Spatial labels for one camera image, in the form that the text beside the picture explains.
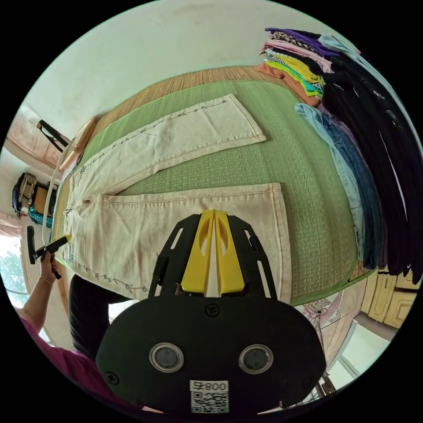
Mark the bed with green woven mat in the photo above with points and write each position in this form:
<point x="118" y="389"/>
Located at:
<point x="264" y="165"/>

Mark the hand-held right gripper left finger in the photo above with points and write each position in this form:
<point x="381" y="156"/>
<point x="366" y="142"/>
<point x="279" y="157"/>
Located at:
<point x="195" y="264"/>

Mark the shelf with bags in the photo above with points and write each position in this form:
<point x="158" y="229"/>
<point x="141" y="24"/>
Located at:
<point x="29" y="198"/>

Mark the person's left hand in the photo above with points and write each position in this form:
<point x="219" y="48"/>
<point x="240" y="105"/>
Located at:
<point x="48" y="267"/>

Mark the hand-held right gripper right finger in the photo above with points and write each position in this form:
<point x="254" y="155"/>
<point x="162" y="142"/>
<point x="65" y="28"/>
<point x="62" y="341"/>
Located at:
<point x="231" y="267"/>

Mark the yellow carved cupboard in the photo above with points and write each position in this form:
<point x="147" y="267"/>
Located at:
<point x="390" y="297"/>

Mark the cream yellow long pants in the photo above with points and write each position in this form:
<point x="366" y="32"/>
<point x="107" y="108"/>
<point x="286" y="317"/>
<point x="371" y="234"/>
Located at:
<point x="132" y="224"/>

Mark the person's body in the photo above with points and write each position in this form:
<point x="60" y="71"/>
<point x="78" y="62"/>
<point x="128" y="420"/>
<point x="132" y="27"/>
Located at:
<point x="82" y="330"/>

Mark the window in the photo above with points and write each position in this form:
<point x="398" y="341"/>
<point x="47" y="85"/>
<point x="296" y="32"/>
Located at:
<point x="11" y="267"/>

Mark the pile of clothes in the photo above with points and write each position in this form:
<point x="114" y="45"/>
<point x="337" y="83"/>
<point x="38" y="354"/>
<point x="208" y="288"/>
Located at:
<point x="363" y="132"/>

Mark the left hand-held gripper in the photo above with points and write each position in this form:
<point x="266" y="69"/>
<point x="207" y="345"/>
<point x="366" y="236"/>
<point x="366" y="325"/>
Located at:
<point x="46" y="249"/>

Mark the person's left forearm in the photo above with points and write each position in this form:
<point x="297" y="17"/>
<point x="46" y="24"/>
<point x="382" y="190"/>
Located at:
<point x="36" y="295"/>

